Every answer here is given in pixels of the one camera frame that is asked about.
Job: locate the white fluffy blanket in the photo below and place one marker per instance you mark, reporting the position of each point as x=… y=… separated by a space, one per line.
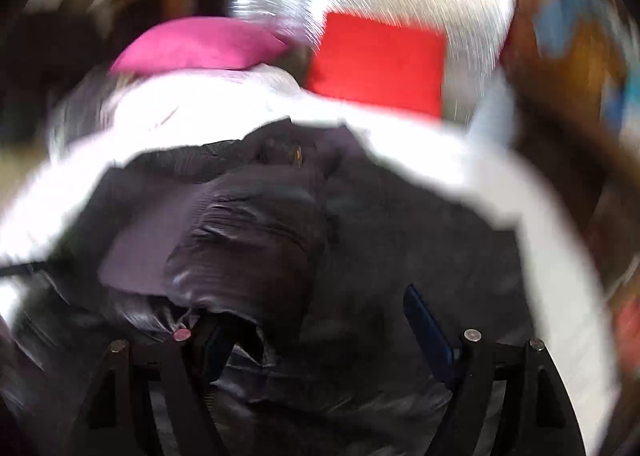
x=410 y=136

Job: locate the black jacket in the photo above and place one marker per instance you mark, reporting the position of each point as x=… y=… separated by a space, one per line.
x=280 y=216

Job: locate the pink pillow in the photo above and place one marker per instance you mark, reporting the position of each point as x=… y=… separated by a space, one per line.
x=200 y=44

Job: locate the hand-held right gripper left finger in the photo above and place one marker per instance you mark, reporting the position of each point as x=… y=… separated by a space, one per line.
x=216 y=353

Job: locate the red cloth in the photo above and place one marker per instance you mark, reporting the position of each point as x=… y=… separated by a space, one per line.
x=375 y=61

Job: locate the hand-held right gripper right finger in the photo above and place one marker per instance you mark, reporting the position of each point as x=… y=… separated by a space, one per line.
x=430 y=331

